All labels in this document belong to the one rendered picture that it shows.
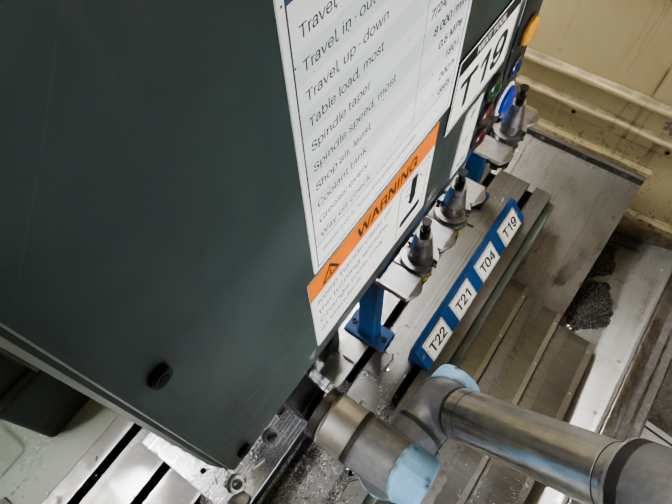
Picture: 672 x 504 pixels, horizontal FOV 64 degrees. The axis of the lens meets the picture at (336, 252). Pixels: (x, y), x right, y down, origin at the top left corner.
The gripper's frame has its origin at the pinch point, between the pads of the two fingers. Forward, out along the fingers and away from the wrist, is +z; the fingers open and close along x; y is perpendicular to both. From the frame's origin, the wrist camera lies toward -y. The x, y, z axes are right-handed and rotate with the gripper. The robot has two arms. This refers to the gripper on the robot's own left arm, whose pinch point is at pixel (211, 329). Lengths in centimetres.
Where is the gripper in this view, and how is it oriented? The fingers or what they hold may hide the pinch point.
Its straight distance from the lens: 78.2
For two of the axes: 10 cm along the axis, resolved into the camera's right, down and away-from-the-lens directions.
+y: 0.2, 4.8, 8.8
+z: -8.2, -5.0, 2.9
